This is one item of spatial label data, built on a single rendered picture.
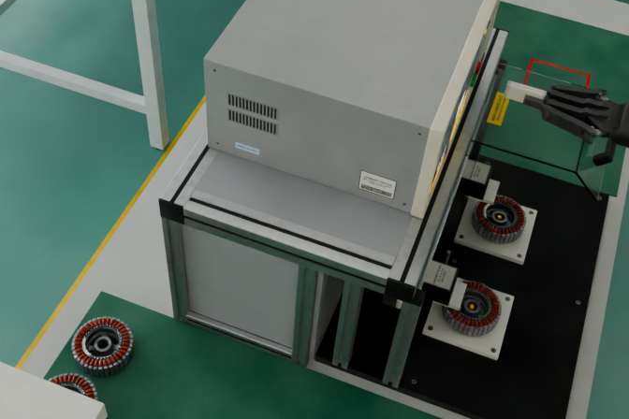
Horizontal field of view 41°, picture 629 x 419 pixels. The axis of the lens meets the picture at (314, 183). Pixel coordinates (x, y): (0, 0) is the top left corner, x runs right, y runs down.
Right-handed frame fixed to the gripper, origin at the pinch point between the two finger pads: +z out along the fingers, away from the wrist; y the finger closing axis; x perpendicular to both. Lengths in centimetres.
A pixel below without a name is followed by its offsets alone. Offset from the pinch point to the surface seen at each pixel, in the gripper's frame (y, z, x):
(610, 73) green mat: 68, -20, -43
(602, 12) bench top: 94, -14, -43
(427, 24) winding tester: -6.0, 18.7, 13.4
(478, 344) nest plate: -26.9, -6.8, -40.1
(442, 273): -20.3, 3.9, -31.1
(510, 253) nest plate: -3.1, -7.8, -40.0
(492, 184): 5.0, 0.2, -30.1
